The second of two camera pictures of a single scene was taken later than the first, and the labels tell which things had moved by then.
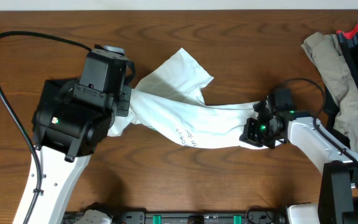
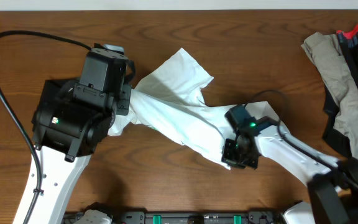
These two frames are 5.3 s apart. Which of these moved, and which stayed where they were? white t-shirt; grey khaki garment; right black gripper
Moved: right black gripper
Stayed: white t-shirt; grey khaki garment
